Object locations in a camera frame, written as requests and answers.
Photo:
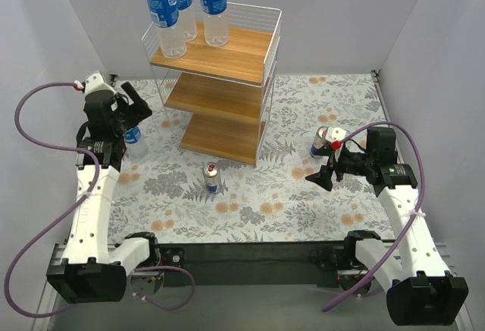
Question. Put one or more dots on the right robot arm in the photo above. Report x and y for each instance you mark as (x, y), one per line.
(420, 288)

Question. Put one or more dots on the right Red Bull can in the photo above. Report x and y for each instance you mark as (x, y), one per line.
(319, 146)

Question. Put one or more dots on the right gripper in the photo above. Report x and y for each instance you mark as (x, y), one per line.
(337, 172)

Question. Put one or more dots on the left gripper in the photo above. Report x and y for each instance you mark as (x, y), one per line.
(126, 109)

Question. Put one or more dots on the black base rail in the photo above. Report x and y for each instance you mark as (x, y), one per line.
(322, 263)

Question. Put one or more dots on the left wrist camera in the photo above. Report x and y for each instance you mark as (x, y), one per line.
(95, 82)

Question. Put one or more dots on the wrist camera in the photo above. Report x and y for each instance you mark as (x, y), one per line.
(333, 140)
(95, 82)

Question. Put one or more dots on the white wire wooden shelf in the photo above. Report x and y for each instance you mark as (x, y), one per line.
(226, 90)

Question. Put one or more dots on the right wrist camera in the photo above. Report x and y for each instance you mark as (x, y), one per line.
(333, 140)

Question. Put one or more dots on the red bull can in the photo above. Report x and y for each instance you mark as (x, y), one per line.
(212, 177)
(319, 146)

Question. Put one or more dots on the left Red Bull can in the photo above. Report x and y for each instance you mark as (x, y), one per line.
(212, 177)

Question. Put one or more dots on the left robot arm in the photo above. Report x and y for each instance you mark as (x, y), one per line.
(88, 270)

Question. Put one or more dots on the floral tablecloth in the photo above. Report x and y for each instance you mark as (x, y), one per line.
(271, 201)

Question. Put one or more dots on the small Pocari Sweat bottle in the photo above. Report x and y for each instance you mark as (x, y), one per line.
(135, 142)

